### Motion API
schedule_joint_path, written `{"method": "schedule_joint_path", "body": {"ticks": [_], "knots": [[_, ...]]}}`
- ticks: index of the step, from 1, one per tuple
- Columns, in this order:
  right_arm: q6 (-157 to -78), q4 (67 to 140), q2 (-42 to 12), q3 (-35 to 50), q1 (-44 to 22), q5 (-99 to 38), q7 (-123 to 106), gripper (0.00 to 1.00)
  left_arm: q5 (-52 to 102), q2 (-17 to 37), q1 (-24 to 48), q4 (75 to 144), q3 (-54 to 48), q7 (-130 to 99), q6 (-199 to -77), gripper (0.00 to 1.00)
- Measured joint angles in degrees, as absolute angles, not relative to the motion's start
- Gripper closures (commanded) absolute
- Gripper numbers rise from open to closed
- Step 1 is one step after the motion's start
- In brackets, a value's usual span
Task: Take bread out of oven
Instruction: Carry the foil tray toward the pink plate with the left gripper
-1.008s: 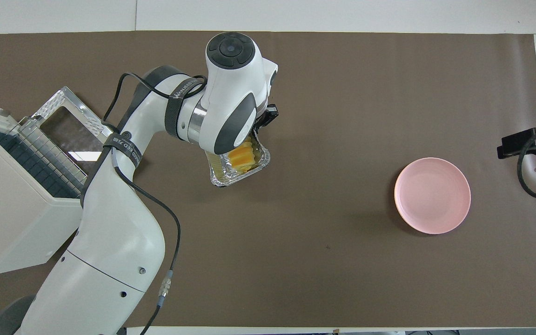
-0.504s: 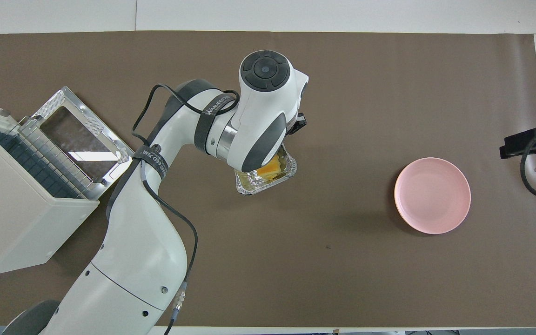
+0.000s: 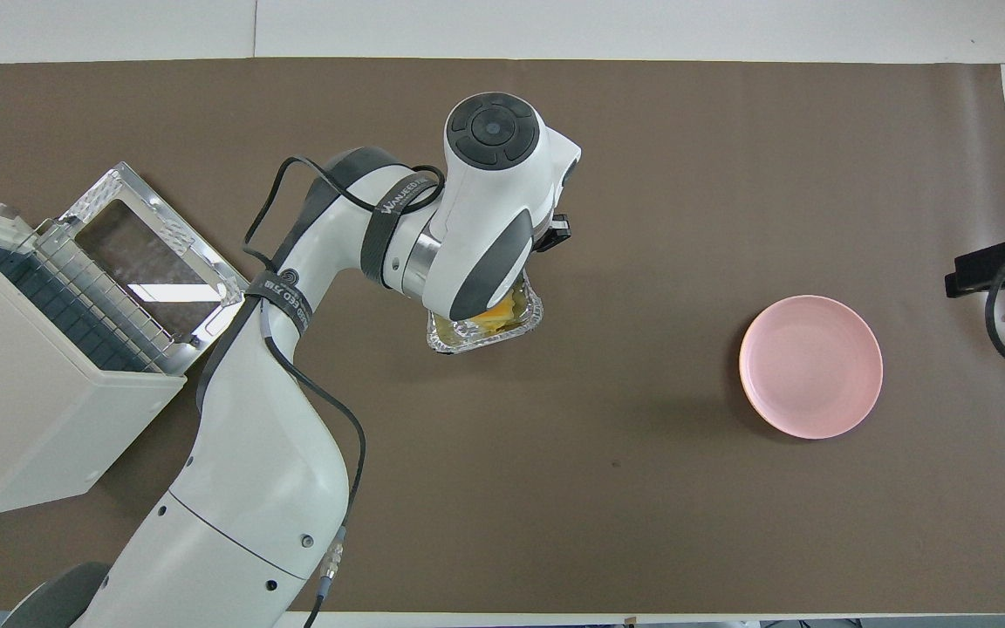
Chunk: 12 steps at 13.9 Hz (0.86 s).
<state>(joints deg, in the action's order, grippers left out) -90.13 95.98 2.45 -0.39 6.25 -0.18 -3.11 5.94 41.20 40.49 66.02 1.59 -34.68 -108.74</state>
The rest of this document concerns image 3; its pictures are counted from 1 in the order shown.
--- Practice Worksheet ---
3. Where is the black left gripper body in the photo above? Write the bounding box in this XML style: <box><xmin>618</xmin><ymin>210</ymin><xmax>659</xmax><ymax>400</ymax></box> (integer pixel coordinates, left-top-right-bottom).
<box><xmin>533</xmin><ymin>214</ymin><xmax>573</xmax><ymax>255</ymax></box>

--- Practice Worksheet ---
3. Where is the golden ridged bread loaf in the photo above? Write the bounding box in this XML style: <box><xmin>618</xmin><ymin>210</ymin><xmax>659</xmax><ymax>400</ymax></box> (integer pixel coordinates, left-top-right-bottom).
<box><xmin>468</xmin><ymin>301</ymin><xmax>523</xmax><ymax>334</ymax></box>

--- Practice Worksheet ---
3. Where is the aluminium foil tray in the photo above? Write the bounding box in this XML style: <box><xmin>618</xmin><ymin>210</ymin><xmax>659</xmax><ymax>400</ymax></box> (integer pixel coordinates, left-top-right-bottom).
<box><xmin>427</xmin><ymin>270</ymin><xmax>545</xmax><ymax>355</ymax></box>

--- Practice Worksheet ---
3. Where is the glass oven door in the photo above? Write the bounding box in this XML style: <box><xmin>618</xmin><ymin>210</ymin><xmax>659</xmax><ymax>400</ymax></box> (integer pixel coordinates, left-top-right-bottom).
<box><xmin>60</xmin><ymin>161</ymin><xmax>263</xmax><ymax>354</ymax></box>

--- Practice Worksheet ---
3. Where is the white toaster oven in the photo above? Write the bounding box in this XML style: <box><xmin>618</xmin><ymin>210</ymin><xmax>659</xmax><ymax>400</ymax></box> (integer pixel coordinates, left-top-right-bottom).
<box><xmin>0</xmin><ymin>183</ymin><xmax>188</xmax><ymax>518</ymax></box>

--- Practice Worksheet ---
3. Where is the pink round plate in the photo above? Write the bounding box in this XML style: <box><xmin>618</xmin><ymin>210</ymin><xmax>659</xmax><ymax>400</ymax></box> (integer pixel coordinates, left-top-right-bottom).
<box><xmin>739</xmin><ymin>295</ymin><xmax>884</xmax><ymax>440</ymax></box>

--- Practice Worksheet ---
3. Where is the brown paper table mat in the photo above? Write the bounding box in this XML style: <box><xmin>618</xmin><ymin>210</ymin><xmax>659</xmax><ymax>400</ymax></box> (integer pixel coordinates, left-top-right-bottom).
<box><xmin>0</xmin><ymin>58</ymin><xmax>1005</xmax><ymax>614</ymax></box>

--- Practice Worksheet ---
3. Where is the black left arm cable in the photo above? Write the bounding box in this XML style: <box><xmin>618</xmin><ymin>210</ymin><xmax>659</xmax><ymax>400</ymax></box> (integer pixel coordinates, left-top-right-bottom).
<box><xmin>243</xmin><ymin>157</ymin><xmax>447</xmax><ymax>628</ymax></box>

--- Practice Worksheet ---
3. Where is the wire oven rack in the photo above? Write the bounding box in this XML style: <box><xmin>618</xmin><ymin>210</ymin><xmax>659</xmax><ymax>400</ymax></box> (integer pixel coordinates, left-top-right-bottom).
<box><xmin>0</xmin><ymin>218</ymin><xmax>207</xmax><ymax>373</ymax></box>

